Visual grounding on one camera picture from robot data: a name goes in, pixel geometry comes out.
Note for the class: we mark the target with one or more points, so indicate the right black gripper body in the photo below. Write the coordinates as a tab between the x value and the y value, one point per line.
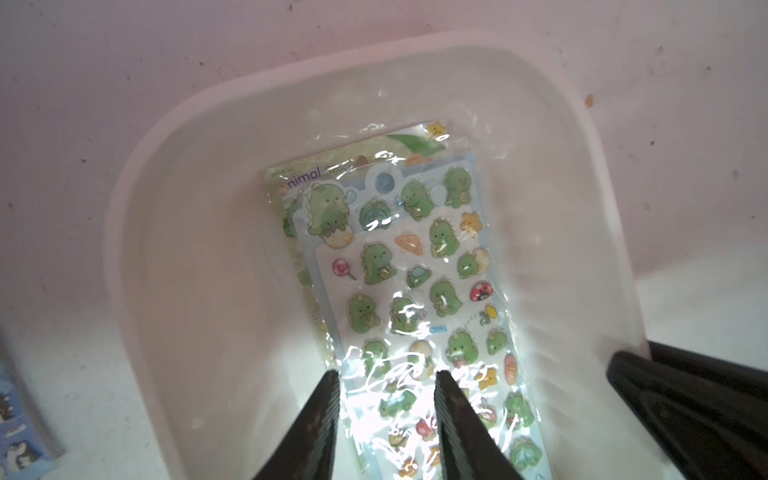
743	379

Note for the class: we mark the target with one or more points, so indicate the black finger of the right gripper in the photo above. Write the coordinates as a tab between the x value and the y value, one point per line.
708	431

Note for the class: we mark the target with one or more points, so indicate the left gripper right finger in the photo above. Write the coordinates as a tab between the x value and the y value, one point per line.
467	450

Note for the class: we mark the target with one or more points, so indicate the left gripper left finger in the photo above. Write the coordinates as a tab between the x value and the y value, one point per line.
308	449

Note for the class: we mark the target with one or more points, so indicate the white plastic storage tray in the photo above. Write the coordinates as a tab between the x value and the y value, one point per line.
203	289

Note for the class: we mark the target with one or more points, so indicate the green dinosaur sticker sheet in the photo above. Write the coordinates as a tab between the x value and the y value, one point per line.
407	283

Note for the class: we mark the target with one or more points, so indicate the green animal sticker sheet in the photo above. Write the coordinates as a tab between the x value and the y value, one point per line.
312	174

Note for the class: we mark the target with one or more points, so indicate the blue penguin sticker sheet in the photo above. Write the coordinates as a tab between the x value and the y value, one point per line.
27	451

